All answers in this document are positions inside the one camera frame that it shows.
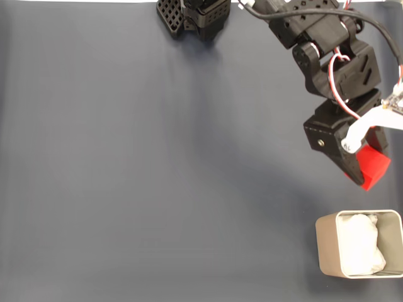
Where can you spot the dark blue table mat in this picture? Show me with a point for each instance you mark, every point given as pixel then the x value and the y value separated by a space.
pixel 126 157

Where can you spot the beige metal box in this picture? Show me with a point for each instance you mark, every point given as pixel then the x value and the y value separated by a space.
pixel 327 245

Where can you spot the camera circuit board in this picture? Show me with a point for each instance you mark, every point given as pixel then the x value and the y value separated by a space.
pixel 395 102

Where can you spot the white crumpled paper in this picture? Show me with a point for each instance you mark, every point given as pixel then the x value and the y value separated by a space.
pixel 359 242

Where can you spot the red cube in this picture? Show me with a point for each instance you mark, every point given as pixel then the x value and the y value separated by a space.
pixel 374 166

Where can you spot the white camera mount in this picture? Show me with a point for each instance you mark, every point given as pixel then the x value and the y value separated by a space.
pixel 355 135

